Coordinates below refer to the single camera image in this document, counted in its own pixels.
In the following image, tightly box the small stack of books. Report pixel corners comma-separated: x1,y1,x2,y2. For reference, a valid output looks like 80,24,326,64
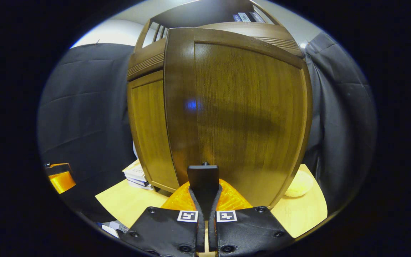
122,160,153,190

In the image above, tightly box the black backdrop cloth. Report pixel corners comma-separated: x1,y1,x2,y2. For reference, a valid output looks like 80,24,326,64
37,31,377,223

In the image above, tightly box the brown wooden shoe cabinet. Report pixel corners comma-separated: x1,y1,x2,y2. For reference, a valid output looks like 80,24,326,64
127,0,313,209

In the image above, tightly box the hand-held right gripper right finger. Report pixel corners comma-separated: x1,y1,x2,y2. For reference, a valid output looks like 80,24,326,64
208,178,295,257

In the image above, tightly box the pale yellow fluffy ball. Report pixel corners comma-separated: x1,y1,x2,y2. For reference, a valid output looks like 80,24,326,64
284,170,314,197

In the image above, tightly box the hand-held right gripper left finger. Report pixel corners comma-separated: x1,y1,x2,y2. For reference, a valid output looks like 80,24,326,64
122,180,206,257

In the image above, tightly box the black door handle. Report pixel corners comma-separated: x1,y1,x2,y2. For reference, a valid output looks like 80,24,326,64
187,162,220,211

